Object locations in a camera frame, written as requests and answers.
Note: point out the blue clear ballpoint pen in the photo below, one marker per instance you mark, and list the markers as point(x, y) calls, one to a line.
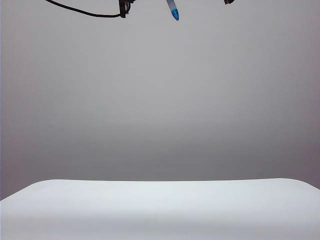
point(174, 11)

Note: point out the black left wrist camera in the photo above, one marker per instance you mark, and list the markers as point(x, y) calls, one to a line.
point(123, 8)

